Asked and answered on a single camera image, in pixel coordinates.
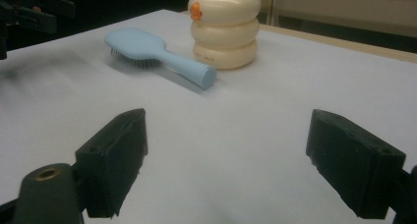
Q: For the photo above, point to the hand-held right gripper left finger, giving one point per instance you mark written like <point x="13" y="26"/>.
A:
<point x="111" y="158"/>

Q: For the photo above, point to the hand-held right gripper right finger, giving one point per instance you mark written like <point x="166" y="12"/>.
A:
<point x="354" y="161"/>

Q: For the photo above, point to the cream ringed cup with duck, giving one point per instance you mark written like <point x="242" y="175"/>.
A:
<point x="226" y="34"/>

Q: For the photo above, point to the white table board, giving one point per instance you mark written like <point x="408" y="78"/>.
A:
<point x="229" y="135"/>

